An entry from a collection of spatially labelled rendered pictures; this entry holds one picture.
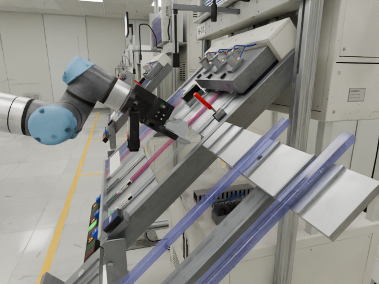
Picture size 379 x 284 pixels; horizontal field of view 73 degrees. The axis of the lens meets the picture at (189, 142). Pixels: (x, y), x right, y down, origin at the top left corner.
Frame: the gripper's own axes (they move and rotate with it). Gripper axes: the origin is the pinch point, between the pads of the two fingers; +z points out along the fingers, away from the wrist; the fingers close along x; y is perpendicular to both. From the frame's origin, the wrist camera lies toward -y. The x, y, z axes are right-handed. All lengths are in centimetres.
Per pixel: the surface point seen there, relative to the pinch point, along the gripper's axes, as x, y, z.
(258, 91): -10.0, 21.8, 6.4
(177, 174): -10.0, -7.2, -0.7
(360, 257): -10, -4, 79
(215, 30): 38, 44, 0
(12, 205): 179, -140, -44
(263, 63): -6.0, 29.4, 5.5
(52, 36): 871, 20, -230
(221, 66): 9.8, 26.5, 1.3
